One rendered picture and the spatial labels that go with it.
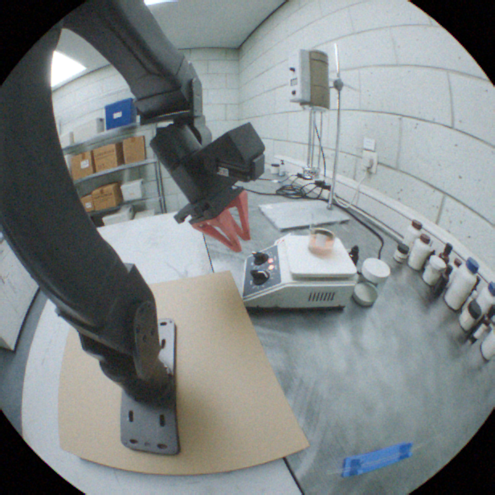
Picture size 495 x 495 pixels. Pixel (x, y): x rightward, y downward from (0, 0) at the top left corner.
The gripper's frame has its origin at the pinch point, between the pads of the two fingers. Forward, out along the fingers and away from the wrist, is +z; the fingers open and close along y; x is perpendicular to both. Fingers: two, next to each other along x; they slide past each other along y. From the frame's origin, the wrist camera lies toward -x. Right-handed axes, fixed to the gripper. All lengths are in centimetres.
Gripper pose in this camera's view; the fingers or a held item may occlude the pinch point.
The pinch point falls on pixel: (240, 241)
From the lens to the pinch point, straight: 31.3
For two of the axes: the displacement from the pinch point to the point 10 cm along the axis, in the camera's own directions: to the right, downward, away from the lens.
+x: -7.0, 0.5, 7.1
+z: 5.0, 7.4, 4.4
